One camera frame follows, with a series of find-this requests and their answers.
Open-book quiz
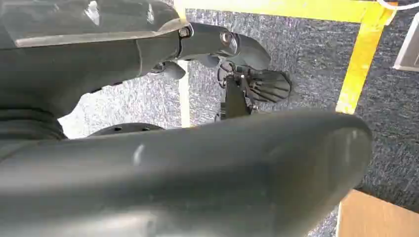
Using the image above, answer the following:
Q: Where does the ribbed grey left arm sleeve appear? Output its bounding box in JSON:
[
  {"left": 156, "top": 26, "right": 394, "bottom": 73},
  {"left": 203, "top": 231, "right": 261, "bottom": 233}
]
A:
[{"left": 0, "top": 107, "right": 68, "bottom": 145}]

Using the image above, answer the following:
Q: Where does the pale grey box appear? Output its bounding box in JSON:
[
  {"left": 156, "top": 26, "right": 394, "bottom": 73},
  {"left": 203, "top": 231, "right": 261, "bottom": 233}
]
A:
[{"left": 392, "top": 13, "right": 419, "bottom": 73}]

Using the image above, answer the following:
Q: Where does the short yellow floor tape strip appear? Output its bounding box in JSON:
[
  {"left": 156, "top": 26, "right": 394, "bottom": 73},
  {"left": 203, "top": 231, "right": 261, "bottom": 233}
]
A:
[{"left": 335, "top": 20, "right": 388, "bottom": 115}]

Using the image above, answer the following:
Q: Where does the pale narrow floor tape strip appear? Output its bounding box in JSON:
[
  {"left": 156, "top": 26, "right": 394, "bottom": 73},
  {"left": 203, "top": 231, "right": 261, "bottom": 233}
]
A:
[{"left": 177, "top": 60, "right": 193, "bottom": 128}]

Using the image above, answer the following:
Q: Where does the black round plate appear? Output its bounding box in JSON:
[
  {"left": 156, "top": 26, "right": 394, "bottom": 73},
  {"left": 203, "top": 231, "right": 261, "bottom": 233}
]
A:
[{"left": 87, "top": 122, "right": 165, "bottom": 137}]

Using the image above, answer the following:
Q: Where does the black robot leg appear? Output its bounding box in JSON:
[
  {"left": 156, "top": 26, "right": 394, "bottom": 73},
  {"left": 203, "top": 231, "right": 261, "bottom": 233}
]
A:
[{"left": 216, "top": 62, "right": 259, "bottom": 121}]

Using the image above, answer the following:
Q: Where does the black ribbed robot foot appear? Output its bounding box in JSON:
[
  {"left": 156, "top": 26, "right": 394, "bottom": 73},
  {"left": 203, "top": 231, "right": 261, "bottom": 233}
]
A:
[{"left": 247, "top": 69, "right": 293, "bottom": 104}]

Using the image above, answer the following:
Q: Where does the white cable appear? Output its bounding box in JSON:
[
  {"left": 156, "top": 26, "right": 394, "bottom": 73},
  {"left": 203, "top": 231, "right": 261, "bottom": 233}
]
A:
[{"left": 376, "top": 0, "right": 419, "bottom": 11}]

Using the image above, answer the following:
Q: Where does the long yellow floor tape strip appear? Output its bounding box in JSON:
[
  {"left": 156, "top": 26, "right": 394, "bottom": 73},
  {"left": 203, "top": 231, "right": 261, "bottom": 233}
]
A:
[{"left": 173, "top": 0, "right": 399, "bottom": 26}]

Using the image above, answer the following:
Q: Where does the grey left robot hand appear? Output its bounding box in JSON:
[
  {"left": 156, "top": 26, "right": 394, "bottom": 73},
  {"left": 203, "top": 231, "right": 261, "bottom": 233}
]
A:
[{"left": 0, "top": 0, "right": 373, "bottom": 237}]

